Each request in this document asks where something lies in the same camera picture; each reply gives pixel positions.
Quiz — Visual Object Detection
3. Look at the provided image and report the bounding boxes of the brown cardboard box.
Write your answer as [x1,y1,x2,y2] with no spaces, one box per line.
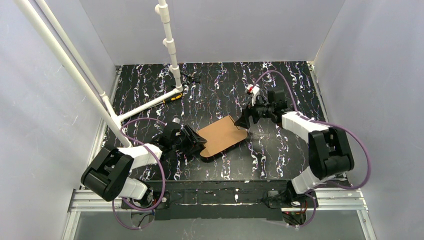
[197,115,248,158]

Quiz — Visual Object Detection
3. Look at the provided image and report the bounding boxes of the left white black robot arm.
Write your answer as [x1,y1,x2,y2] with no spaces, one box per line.
[80,122,207,208]

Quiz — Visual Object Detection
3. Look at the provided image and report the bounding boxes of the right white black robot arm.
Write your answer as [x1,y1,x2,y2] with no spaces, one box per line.
[234,84,355,202]

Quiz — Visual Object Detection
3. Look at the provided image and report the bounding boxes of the black pliers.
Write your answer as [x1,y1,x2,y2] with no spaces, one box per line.
[181,73,202,85]

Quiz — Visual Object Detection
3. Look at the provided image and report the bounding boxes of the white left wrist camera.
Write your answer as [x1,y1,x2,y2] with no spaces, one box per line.
[172,117,181,124]

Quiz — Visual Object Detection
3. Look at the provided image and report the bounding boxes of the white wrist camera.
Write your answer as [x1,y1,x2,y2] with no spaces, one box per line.
[245,84,260,107]
[172,117,181,124]

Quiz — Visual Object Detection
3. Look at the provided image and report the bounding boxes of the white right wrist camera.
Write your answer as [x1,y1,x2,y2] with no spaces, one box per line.
[245,84,260,107]

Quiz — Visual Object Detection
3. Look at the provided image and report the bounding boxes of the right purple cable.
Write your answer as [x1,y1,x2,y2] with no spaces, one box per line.
[253,70,373,229]

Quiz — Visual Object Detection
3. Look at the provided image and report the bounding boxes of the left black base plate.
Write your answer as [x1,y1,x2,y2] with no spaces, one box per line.
[127,190,171,210]

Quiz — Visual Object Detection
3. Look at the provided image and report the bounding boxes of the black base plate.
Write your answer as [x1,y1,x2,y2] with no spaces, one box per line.
[260,190,319,209]
[127,190,171,210]

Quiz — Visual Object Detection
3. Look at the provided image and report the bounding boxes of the white PVC pipe frame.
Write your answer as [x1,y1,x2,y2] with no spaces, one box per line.
[15,0,183,148]

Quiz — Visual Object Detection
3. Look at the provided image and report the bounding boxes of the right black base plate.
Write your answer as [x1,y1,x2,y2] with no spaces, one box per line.
[260,190,319,209]

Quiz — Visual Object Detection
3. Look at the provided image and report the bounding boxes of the aluminium rail frame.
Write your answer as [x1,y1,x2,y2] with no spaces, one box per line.
[65,61,365,240]

